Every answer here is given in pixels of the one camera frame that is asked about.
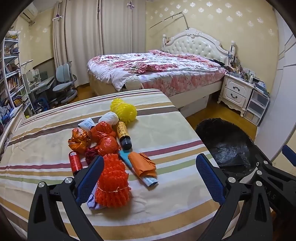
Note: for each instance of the white squeezed tube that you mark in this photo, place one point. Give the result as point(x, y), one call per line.
point(86, 124)

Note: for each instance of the grey-green desk chair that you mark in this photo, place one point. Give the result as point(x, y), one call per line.
point(64, 81)

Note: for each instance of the black-lined trash bin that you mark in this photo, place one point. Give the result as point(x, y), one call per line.
point(229, 143)

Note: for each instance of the striped tablecloth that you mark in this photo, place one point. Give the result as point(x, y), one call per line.
point(161, 120)

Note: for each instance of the teal and white tube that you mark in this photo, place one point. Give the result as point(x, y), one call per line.
point(124, 158)

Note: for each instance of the metal canopy rod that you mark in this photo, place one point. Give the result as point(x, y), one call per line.
point(171, 18)

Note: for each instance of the orange-red plastic bag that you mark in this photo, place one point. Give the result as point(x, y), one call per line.
point(104, 139)

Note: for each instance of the white bed with tufted headboard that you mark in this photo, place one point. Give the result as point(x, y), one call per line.
point(196, 41)

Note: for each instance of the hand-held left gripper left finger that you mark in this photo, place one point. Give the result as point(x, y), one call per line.
point(90, 178)

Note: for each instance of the orange cloth piece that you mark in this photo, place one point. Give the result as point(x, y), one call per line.
point(142, 164)

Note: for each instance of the white tufted bed footboard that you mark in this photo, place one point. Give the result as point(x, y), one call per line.
point(131, 82)

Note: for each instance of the grey study desk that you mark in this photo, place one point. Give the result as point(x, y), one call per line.
point(39, 83)

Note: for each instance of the plastic drawer unit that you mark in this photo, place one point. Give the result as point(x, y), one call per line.
point(256, 104)

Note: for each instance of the beige curtain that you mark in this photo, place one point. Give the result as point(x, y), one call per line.
point(81, 34)

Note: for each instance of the red cylindrical can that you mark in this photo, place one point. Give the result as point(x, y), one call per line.
point(74, 161)

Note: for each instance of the white nightstand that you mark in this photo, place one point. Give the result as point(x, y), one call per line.
point(235, 90)

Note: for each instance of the red foam fruit net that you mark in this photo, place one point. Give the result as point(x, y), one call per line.
point(113, 183)

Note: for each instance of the clutter of bottles on nightstand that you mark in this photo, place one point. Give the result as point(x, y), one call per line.
point(240, 71)

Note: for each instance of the dark bottle with yellow label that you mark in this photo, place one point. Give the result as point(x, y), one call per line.
point(122, 134)

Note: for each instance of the dark red cloth scrap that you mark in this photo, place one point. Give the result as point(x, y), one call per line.
point(90, 155)

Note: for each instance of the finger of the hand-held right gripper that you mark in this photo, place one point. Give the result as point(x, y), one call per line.
point(262, 154)
point(289, 155)

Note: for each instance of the white wardrobe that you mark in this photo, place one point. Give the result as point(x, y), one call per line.
point(286, 69)

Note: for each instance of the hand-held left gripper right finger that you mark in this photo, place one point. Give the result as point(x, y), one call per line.
point(209, 176)

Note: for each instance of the orange foil snack wrapper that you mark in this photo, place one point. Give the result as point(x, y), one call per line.
point(78, 140)

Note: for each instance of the pink floral blanket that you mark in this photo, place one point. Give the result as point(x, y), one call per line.
point(161, 67)

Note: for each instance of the white bookshelf with books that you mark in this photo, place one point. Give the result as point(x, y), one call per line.
point(11, 69)

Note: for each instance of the white and purple wrapper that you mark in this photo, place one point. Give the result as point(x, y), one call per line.
point(92, 203)

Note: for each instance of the white rolled cloth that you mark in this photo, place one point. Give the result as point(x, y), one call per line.
point(108, 118)

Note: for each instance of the yellow foam fruit net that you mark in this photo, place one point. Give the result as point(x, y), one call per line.
point(123, 111)

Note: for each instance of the white air conditioner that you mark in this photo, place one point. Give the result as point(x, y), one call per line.
point(30, 11)

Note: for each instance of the white desk lamp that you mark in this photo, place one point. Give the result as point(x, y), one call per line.
point(26, 63)

